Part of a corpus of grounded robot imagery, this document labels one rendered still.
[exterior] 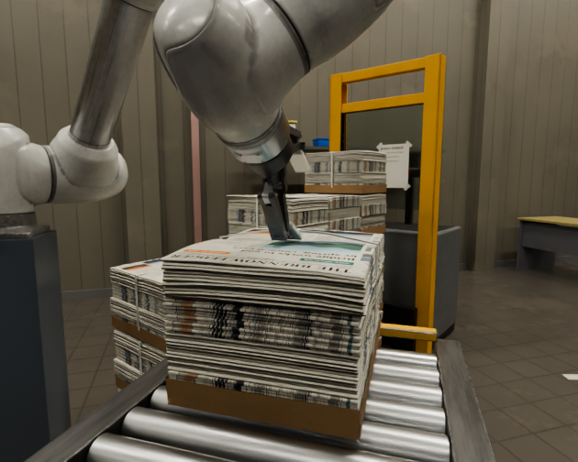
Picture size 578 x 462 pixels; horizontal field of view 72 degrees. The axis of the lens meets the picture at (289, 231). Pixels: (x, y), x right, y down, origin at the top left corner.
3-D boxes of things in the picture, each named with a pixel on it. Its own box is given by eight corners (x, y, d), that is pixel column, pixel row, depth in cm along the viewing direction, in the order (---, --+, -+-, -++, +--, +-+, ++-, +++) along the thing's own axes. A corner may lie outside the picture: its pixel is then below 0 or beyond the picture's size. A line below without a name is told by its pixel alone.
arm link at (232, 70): (234, 165, 47) (320, 96, 47) (161, 71, 33) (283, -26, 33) (193, 114, 52) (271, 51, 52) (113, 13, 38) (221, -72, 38)
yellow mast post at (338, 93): (326, 334, 294) (329, 74, 270) (333, 330, 301) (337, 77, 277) (337, 336, 288) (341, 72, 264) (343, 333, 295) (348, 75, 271)
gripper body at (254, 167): (240, 114, 57) (261, 148, 65) (230, 166, 54) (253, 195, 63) (290, 111, 55) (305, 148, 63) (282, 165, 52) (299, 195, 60)
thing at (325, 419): (215, 356, 74) (214, 334, 73) (372, 378, 66) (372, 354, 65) (165, 404, 59) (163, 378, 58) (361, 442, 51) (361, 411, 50)
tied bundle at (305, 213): (227, 246, 185) (226, 196, 182) (268, 238, 208) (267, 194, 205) (291, 255, 162) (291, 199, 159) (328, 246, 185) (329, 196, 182)
